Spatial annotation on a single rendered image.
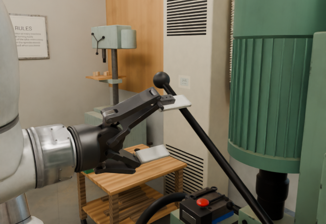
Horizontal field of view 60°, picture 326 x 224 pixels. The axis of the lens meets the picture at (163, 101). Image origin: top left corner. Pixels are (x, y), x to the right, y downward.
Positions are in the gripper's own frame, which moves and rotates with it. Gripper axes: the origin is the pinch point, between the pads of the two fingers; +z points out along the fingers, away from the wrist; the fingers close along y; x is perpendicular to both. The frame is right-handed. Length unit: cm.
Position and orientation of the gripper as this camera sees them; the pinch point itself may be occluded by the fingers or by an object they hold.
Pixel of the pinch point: (171, 128)
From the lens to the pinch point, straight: 56.5
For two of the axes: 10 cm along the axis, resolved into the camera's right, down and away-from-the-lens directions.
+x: -5.0, -6.2, 6.0
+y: 2.8, -7.8, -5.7
